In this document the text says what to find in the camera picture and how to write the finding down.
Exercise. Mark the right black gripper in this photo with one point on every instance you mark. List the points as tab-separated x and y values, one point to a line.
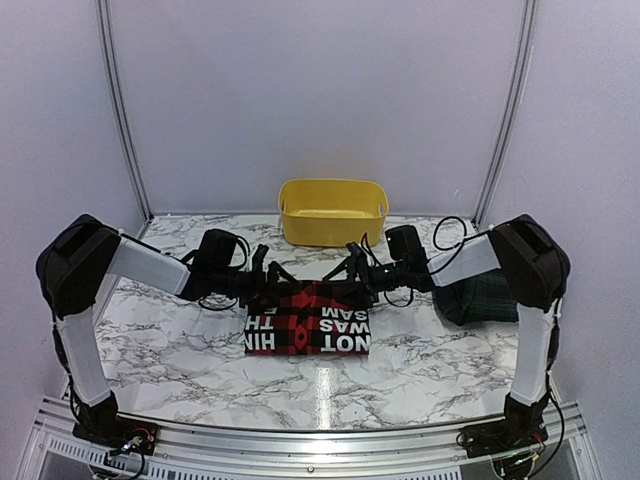
337	269

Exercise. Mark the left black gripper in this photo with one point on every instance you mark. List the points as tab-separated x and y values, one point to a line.
261	289

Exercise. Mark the red black plaid shirt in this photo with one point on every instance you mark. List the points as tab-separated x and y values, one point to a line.
309	318

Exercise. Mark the dark green plaid skirt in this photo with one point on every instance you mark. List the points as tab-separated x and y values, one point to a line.
481	298

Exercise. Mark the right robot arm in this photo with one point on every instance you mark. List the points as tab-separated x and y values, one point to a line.
536	271

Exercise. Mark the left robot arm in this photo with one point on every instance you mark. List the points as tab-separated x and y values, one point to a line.
73	269

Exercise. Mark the yellow plastic basket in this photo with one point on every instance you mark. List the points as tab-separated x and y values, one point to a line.
330	213

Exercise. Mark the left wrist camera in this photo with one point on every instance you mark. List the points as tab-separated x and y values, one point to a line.
258	257

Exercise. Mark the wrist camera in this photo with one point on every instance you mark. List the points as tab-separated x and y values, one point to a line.
258	257
357	260

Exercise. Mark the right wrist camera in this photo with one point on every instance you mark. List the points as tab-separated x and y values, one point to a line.
357	260

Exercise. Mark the aluminium front rail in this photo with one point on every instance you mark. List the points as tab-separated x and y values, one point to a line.
192	451

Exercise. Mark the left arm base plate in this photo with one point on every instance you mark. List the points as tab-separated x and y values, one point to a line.
121	435

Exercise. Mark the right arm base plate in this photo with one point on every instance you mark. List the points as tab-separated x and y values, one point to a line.
497	437

